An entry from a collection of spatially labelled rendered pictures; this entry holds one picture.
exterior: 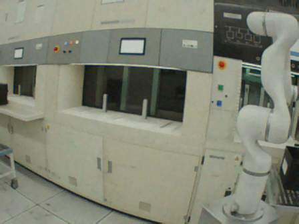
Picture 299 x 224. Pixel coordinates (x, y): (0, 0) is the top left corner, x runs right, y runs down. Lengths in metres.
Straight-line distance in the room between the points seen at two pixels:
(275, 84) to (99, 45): 1.41
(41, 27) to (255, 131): 2.18
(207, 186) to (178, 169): 0.26
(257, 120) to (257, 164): 0.16
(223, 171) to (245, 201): 0.78
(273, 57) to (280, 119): 0.22
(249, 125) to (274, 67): 0.23
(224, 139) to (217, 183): 0.32
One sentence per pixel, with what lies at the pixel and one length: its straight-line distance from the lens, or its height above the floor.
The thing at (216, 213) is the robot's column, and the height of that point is 0.76.
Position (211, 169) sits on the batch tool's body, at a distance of 1.66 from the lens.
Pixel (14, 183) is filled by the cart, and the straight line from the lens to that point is 2.53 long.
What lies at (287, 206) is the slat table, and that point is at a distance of 1.10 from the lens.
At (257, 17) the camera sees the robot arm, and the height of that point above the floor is 1.53.
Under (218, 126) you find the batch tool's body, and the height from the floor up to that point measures 0.95.
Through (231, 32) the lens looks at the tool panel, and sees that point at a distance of 1.57.
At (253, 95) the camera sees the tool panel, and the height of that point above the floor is 1.14.
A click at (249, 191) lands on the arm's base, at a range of 0.88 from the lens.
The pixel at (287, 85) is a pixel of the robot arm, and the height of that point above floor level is 1.28.
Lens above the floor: 1.26
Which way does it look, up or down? 10 degrees down
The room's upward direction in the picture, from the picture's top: 5 degrees clockwise
